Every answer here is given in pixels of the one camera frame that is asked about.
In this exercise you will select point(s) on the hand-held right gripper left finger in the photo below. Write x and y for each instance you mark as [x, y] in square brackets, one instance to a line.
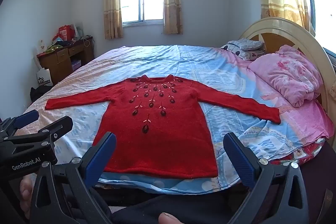
[103, 152]

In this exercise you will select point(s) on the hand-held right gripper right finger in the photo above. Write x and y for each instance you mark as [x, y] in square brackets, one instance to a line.
[238, 158]

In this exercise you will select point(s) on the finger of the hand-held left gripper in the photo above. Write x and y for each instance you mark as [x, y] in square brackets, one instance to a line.
[26, 117]
[59, 125]

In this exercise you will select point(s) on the red embroidered sweater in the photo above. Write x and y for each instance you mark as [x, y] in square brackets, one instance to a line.
[160, 140]

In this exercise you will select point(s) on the person's left hand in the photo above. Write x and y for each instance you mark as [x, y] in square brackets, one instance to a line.
[25, 193]

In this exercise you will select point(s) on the person's right hand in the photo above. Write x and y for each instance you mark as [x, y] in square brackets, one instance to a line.
[169, 218]

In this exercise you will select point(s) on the black bag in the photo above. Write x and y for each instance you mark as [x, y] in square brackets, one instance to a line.
[39, 94]

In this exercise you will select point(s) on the white paper bag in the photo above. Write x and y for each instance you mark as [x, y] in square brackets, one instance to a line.
[43, 78]

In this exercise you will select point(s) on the purple box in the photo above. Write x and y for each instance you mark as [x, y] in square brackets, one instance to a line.
[76, 65]

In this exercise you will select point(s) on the brown wooden desk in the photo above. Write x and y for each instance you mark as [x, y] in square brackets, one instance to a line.
[65, 57]

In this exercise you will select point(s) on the white card box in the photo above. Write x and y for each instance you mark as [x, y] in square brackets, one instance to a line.
[41, 45]

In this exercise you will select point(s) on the green cloth items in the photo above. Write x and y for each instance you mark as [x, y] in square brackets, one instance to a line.
[53, 47]

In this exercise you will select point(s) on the person's dark clothing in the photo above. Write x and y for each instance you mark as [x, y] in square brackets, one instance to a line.
[162, 204]

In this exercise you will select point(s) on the blue and pink bed sheet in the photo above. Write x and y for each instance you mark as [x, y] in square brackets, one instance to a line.
[218, 74]

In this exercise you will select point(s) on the red gift box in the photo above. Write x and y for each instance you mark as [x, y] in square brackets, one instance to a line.
[65, 33]

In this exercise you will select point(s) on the pink floral quilt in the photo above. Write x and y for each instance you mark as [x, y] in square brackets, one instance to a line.
[286, 77]

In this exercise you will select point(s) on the pale green box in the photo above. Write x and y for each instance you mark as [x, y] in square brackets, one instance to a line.
[78, 31]

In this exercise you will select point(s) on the white pillow with heart print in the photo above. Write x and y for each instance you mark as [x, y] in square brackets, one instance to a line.
[248, 54]

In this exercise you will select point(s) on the grey patterned pillow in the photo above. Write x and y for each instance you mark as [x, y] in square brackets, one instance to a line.
[246, 44]

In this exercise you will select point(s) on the cream and wood headboard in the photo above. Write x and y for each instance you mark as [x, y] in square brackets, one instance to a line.
[291, 32]

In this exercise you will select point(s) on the large side window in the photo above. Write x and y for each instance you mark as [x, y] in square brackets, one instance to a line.
[321, 3]

